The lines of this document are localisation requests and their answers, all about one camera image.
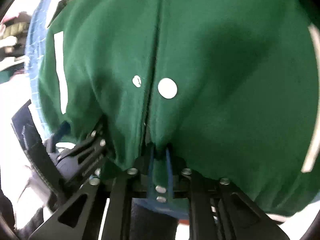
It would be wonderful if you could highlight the green varsity jacket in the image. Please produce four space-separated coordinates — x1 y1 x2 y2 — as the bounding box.
39 0 319 216

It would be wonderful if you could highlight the stack of folded clothes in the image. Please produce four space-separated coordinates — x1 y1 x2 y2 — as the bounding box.
1 11 31 83

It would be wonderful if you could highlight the blue striped bed sheet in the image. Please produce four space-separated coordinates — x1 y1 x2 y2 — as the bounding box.
24 0 61 140

